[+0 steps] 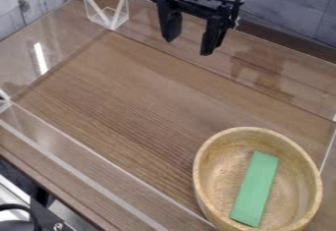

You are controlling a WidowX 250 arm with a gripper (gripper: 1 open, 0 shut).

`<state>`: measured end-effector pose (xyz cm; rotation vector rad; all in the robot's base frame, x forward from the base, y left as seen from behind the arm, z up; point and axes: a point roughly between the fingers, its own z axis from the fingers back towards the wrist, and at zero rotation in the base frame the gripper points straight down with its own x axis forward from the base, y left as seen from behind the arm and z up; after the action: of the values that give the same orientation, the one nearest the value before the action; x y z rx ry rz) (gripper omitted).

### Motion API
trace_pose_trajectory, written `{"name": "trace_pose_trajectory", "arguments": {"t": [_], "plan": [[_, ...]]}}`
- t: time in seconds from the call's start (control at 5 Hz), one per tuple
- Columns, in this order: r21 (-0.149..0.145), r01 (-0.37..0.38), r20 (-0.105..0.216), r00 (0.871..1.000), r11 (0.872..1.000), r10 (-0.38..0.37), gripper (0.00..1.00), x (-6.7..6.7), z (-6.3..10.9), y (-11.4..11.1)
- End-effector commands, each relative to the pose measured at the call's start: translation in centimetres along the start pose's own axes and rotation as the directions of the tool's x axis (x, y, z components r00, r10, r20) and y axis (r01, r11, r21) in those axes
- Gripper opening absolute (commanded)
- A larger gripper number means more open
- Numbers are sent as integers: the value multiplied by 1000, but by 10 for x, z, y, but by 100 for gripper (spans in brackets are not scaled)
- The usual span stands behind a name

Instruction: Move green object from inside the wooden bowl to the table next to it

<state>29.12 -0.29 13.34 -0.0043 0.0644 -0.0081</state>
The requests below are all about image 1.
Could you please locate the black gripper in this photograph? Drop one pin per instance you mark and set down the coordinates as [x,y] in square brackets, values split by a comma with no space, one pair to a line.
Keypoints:
[217,25]

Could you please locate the green rectangular block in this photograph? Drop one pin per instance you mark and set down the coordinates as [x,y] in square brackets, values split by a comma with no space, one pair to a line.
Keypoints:
[254,189]

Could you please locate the wooden bowl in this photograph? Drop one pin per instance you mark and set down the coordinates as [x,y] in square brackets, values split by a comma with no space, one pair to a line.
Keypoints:
[218,169]

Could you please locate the clear acrylic corner bracket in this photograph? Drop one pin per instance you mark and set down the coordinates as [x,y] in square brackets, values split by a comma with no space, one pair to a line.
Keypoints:
[108,17]

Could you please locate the clear acrylic enclosure wall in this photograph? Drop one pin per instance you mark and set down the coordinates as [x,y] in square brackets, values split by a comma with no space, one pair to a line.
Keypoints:
[109,108]

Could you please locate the black table clamp bracket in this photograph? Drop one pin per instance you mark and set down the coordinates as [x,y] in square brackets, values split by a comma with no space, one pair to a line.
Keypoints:
[57,217]

